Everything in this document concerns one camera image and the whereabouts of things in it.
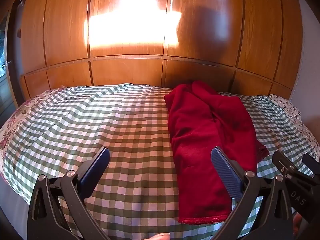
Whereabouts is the green checked bedsheet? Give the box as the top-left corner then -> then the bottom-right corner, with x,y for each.
0,83 -> 320,240

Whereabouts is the floral bedsheet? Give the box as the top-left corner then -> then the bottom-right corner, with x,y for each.
0,87 -> 320,180

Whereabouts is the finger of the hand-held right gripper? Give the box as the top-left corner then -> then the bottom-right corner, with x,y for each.
272,151 -> 297,180
302,154 -> 320,178

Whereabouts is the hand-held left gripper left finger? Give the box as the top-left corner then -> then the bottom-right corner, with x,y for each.
26,146 -> 112,240

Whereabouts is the person's right hand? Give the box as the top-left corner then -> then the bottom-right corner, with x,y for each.
292,211 -> 305,240

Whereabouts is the grey bed frame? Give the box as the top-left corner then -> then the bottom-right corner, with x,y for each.
0,176 -> 32,240

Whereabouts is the window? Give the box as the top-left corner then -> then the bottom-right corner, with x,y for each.
0,15 -> 9,80

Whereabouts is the red fleece garment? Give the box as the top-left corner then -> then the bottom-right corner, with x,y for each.
164,80 -> 270,224

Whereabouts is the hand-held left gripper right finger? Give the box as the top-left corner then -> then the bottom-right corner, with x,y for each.
211,146 -> 294,240

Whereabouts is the person's left hand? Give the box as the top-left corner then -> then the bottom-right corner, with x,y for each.
149,232 -> 172,240

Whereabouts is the wooden wardrobe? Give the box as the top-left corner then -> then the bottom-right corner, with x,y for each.
7,0 -> 304,100

